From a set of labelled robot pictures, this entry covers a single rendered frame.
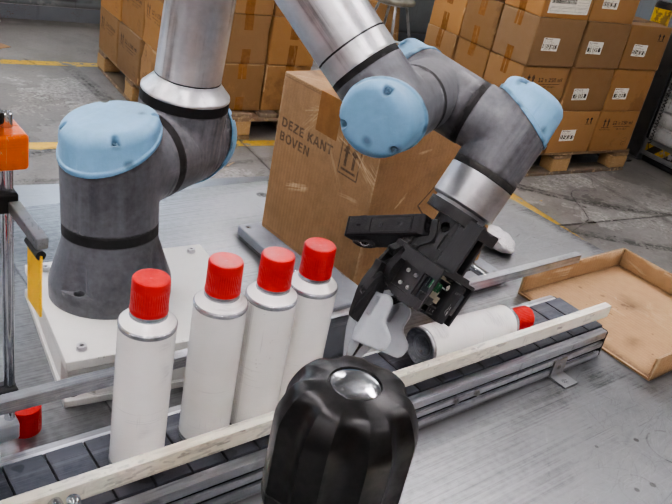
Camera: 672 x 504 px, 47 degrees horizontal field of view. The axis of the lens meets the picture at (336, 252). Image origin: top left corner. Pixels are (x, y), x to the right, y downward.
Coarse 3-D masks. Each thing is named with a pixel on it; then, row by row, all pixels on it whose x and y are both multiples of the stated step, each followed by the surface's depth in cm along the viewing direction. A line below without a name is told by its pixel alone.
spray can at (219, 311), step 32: (224, 256) 71; (224, 288) 70; (192, 320) 73; (224, 320) 71; (192, 352) 74; (224, 352) 73; (192, 384) 75; (224, 384) 75; (192, 416) 76; (224, 416) 77
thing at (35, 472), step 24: (552, 312) 117; (552, 336) 111; (384, 360) 98; (408, 360) 99; (504, 360) 103; (432, 384) 95; (168, 432) 79; (48, 456) 73; (72, 456) 74; (96, 456) 74; (216, 456) 77; (240, 456) 78; (0, 480) 70; (24, 480) 70; (48, 480) 71; (144, 480) 73; (168, 480) 73
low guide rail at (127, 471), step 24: (576, 312) 111; (600, 312) 114; (504, 336) 101; (528, 336) 103; (432, 360) 93; (456, 360) 95; (480, 360) 99; (408, 384) 91; (216, 432) 75; (240, 432) 76; (264, 432) 79; (144, 456) 71; (168, 456) 72; (192, 456) 74; (72, 480) 67; (96, 480) 67; (120, 480) 69
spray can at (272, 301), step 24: (264, 264) 73; (288, 264) 73; (264, 288) 74; (288, 288) 74; (264, 312) 74; (288, 312) 75; (264, 336) 75; (288, 336) 77; (240, 360) 78; (264, 360) 76; (240, 384) 78; (264, 384) 78; (240, 408) 79; (264, 408) 79
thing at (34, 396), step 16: (560, 256) 116; (576, 256) 117; (496, 272) 107; (512, 272) 108; (528, 272) 110; (480, 288) 105; (336, 320) 89; (176, 352) 78; (112, 368) 74; (176, 368) 77; (48, 384) 70; (64, 384) 70; (80, 384) 71; (96, 384) 72; (112, 384) 73; (0, 400) 67; (16, 400) 67; (32, 400) 68; (48, 400) 70
